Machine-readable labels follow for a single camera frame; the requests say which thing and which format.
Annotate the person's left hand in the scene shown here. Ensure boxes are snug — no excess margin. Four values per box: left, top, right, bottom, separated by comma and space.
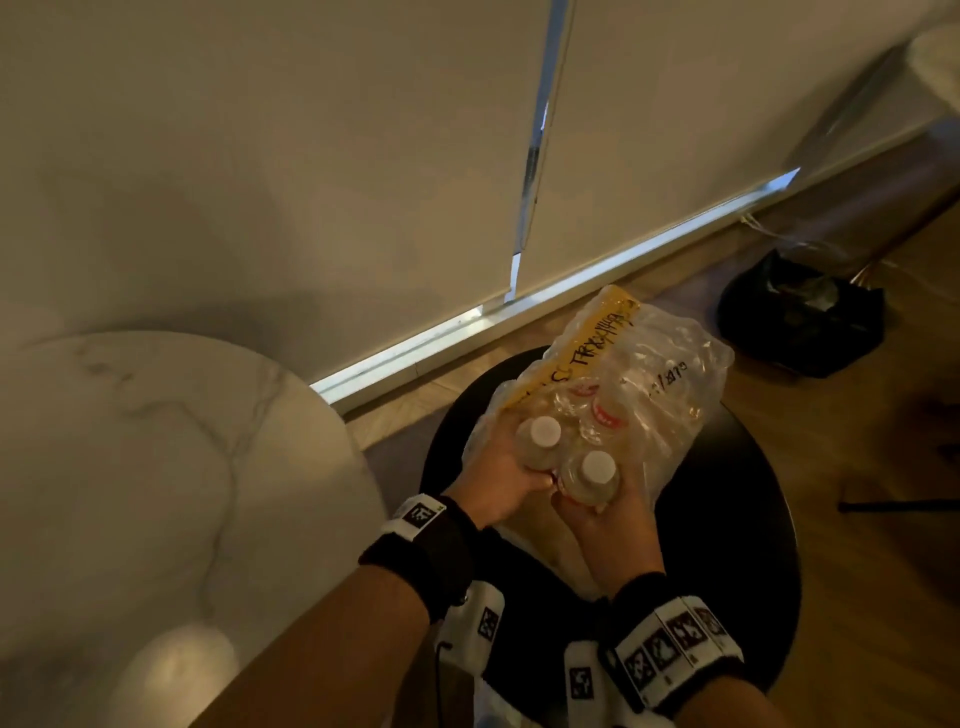
448, 417, 561, 531

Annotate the person's right hand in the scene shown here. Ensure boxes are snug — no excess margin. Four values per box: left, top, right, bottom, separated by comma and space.
553, 480, 666, 603

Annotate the small white-capped clear bottle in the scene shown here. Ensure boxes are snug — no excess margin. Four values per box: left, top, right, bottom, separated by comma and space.
561, 449, 622, 508
516, 414, 565, 472

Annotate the person's left forearm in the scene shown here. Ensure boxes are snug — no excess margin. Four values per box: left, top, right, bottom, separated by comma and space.
191, 561, 432, 728

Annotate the person's right forearm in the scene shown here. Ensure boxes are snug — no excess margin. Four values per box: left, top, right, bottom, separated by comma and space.
660, 669, 792, 728

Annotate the black left wristband with marker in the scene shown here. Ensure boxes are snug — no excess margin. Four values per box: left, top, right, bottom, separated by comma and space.
358, 492, 481, 624

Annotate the clear plastic-wrapped bottle pack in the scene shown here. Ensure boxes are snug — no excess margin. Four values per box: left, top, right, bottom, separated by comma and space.
462, 285, 735, 601

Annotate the black right wristband with markers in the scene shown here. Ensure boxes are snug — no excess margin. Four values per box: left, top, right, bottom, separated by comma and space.
598, 573, 745, 715

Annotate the black round stool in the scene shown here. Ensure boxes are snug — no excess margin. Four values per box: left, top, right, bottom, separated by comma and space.
418, 346, 802, 728

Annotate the black bag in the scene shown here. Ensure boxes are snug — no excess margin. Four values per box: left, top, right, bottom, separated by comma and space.
716, 249, 887, 379

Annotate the black stand leg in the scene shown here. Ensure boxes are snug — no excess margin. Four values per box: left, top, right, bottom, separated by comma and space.
837, 496, 960, 516

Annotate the white marble round table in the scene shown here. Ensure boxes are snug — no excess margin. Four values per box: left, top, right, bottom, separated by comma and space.
0, 331, 388, 728

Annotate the white roller blind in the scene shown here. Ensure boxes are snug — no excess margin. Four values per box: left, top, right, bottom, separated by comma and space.
513, 0, 960, 300
0, 0, 558, 384

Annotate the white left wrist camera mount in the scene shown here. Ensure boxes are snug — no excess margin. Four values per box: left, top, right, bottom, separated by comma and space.
436, 581, 508, 728

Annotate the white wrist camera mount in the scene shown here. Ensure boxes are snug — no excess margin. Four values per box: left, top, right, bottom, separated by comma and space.
561, 639, 676, 728
436, 581, 508, 728

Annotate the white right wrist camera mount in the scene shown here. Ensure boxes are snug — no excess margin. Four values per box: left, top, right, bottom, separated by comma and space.
561, 639, 676, 728

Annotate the white window frame rail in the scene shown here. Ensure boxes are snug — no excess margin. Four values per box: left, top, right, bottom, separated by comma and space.
309, 168, 802, 415

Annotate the white cable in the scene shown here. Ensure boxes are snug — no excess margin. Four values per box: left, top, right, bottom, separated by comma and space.
738, 212, 960, 301

